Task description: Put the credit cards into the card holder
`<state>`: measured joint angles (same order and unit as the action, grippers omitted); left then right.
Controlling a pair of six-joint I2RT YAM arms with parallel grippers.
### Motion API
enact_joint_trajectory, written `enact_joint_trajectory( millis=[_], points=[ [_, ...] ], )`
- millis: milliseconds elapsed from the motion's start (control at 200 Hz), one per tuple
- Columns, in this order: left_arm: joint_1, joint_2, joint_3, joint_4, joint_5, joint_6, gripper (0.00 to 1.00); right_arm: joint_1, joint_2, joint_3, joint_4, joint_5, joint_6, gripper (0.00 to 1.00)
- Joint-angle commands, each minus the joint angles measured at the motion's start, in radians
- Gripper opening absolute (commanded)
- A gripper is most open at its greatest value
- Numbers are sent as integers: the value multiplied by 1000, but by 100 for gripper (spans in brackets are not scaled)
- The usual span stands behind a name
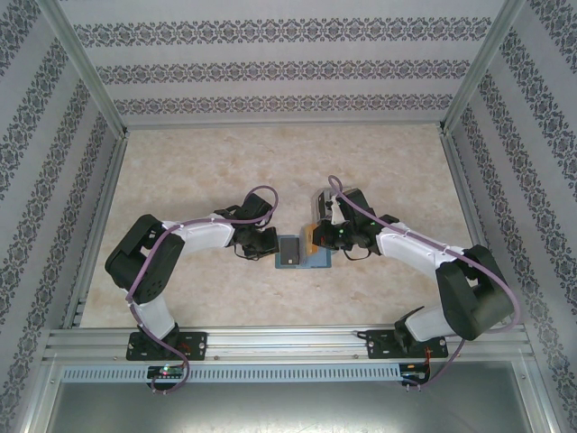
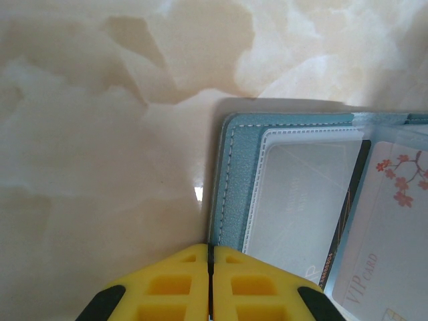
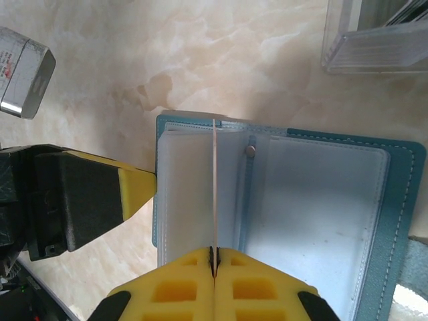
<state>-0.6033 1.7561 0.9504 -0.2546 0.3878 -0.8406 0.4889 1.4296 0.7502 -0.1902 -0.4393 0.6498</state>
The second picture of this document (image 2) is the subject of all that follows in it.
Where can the white blossom VIP card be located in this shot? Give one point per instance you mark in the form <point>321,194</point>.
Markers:
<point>384,234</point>

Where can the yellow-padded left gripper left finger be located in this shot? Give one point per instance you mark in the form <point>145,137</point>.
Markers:
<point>133,301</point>

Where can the blue leather card holder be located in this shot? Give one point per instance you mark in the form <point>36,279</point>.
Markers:
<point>240,167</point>

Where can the black credit card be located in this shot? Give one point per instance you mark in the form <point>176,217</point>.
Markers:
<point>361,157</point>

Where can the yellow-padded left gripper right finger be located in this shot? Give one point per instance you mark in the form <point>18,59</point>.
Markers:
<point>267,301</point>

